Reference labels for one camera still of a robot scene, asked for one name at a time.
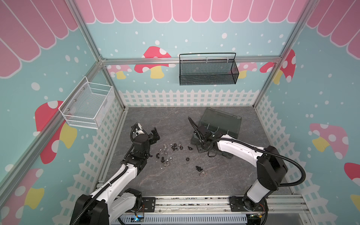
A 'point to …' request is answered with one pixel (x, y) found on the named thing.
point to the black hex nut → (187, 159)
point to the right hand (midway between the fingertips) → (201, 146)
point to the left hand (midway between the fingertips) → (150, 132)
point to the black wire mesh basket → (205, 69)
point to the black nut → (174, 147)
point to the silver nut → (160, 150)
